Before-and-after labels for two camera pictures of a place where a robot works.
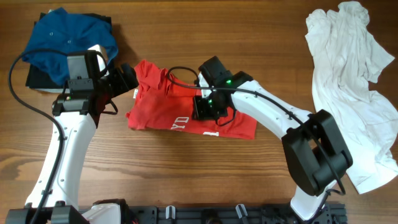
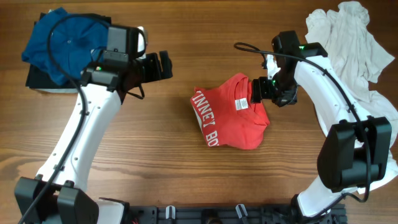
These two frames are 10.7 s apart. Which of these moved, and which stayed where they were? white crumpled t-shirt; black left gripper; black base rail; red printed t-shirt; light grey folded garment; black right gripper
Moved: black right gripper; red printed t-shirt; black left gripper
Stayed: white crumpled t-shirt; black base rail; light grey folded garment
